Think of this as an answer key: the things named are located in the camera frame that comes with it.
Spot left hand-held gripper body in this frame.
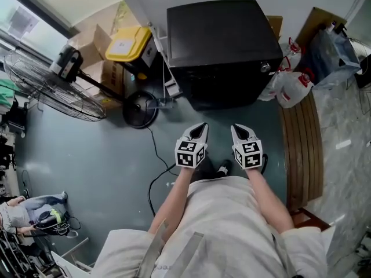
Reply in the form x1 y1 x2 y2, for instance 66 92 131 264
174 137 208 170

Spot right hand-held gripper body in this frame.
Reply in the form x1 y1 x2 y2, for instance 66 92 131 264
231 139 263 170

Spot black washing machine door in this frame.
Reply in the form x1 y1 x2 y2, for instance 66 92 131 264
187 68 266 112

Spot person's right forearm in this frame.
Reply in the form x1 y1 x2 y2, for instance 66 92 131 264
248 168 296 233

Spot person's left forearm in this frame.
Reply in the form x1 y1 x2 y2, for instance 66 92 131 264
147 166 194 235

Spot black washing machine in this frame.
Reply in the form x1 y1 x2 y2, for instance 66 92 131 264
166 0 284 112

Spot person's black shoe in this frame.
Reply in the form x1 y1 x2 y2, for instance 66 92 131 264
216 158 233 175

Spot person's black trousers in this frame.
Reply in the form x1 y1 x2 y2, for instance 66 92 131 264
198 154 232 182

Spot wooden slatted platform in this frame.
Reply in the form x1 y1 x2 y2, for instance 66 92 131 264
278 91 325 211

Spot person's white shirt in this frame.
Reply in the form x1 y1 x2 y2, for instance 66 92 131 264
92 175 336 278

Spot black bin yellow lid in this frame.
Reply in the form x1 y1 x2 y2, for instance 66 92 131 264
104 25 159 81

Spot clear plastic bag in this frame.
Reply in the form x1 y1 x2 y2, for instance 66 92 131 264
306 28 362 90

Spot small cardboard box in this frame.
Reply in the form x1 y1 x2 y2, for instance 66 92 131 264
265 15 284 39

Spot open cardboard box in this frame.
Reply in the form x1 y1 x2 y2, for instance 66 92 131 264
68 23 114 69

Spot black upright board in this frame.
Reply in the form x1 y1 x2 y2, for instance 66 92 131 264
354 53 371 90

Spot brown cardboard panel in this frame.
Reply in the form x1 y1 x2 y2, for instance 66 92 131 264
294 6 348 50

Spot black helmet green stripe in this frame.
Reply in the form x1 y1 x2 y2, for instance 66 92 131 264
34 208 67 231

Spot white table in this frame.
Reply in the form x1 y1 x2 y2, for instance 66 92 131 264
50 250 93 278

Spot green cloth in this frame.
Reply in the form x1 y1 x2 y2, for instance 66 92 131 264
0 78 17 106

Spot glass window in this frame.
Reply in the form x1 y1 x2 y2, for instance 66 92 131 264
0 0 76 69

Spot thin black floor cable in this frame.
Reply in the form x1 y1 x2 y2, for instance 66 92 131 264
146 125 180 177

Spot black pedestal fan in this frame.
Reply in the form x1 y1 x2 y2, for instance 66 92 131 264
3 43 159 130

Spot brown wooden frame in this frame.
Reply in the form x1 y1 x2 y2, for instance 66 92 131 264
289 206 332 232

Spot grey shoulder strap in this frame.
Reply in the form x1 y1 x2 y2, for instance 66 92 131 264
137 218 205 278

